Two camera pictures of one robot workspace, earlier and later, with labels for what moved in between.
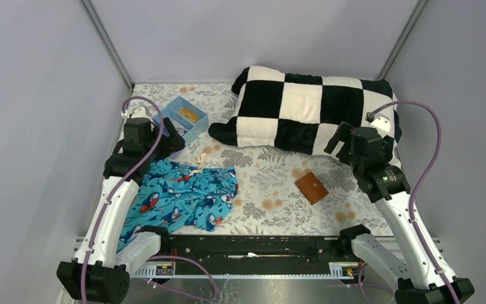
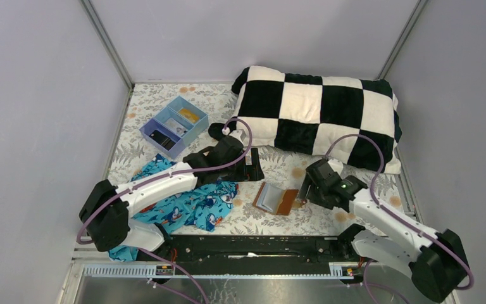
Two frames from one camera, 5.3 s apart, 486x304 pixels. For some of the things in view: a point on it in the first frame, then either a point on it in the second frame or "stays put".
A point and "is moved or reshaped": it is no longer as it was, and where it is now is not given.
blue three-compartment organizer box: [189, 120] stays put
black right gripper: [347, 140] -> [310, 189]
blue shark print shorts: [170, 194] stays put
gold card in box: [188, 114] stays put
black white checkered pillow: [291, 112] stays put
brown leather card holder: [312, 187] is moved or reshaped
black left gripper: [164, 137] -> [254, 163]
